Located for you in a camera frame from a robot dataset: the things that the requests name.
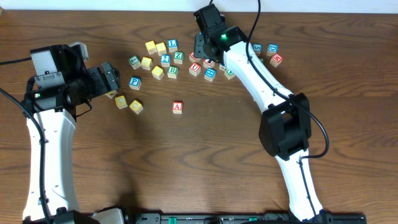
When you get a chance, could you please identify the blue 2 block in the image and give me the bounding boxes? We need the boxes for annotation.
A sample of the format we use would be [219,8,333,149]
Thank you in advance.
[160,54,171,67]

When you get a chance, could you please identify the red A block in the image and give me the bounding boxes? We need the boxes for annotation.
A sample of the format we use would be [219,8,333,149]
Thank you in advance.
[172,101,183,114]

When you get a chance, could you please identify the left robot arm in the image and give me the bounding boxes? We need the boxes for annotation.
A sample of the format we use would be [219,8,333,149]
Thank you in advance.
[21,42,120,223]

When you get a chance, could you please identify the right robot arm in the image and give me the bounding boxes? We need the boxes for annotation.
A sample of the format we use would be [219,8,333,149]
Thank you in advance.
[193,3,323,222]

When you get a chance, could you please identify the red E block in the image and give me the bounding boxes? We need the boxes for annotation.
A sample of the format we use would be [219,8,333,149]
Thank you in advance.
[189,52,201,63]

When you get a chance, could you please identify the yellow block lower left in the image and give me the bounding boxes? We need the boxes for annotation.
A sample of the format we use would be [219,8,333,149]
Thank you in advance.
[105,90,118,99]

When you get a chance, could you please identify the red U block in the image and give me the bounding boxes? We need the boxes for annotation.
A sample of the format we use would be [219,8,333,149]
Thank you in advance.
[188,62,201,77]

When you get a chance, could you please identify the blue D block middle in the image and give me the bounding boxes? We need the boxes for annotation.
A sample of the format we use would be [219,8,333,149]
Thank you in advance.
[219,64,226,71]

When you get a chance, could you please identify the blue d block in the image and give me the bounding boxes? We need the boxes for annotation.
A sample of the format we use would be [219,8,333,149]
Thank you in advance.
[219,64,226,71]
[266,44,279,57]

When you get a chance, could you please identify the green L block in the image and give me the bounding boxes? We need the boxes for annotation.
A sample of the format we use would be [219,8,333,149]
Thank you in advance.
[129,55,141,70]

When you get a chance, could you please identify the blue P block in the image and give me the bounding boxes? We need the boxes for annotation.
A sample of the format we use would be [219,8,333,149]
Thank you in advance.
[129,77,142,90]

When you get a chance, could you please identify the blue H block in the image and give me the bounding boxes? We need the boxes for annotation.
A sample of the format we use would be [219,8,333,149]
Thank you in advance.
[204,68,216,82]

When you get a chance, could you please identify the yellow block lower middle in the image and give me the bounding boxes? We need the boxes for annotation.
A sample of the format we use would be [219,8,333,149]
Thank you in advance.
[115,95,128,109]

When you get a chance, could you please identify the blue L block left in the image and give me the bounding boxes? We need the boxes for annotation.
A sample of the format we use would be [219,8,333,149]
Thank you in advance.
[167,39,178,52]

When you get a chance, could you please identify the green N block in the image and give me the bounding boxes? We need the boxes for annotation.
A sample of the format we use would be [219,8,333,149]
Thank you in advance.
[224,69,236,80]

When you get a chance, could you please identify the yellow block beside L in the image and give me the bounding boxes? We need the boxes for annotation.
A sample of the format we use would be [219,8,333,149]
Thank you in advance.
[141,57,153,70]

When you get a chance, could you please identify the green R block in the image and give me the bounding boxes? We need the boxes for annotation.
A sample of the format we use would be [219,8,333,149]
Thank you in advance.
[167,66,178,79]

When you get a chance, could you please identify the yellow block lower right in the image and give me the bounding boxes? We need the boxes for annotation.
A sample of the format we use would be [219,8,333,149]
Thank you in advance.
[129,100,144,114]

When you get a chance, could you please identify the yellow block centre left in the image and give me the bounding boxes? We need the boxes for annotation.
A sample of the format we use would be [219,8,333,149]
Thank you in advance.
[151,66,164,80]

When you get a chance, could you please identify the yellow block top left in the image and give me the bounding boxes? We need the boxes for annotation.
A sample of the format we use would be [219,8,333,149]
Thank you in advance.
[145,40,157,55]

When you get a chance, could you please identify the blue 5 block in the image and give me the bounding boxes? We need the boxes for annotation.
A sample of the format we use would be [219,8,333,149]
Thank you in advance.
[252,43,262,56]

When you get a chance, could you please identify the blue D block right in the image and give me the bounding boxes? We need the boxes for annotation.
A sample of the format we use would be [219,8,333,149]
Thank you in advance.
[266,44,279,57]

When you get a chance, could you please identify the red M block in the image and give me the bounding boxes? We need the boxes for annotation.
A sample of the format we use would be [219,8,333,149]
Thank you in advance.
[270,53,284,67]

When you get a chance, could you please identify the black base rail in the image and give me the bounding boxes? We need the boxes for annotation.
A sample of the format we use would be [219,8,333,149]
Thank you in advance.
[124,212,367,224]

